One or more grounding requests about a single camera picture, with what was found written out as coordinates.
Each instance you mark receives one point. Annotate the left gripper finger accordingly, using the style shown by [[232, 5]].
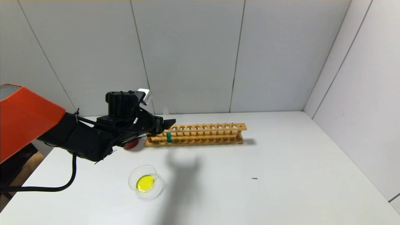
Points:
[[159, 125], [168, 122]]

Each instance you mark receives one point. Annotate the clear glass dish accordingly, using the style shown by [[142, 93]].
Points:
[[145, 184]]

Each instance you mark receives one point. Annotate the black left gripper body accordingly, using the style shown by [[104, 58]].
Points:
[[158, 125]]

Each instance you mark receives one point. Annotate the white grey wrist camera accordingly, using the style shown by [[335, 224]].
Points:
[[145, 95]]

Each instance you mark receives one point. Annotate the red cup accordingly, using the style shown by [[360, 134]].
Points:
[[132, 144]]

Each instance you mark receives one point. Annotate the wooden test tube rack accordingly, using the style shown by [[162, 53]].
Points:
[[203, 128]]

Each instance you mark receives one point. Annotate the blue pigment test tube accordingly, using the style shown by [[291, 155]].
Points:
[[169, 137]]

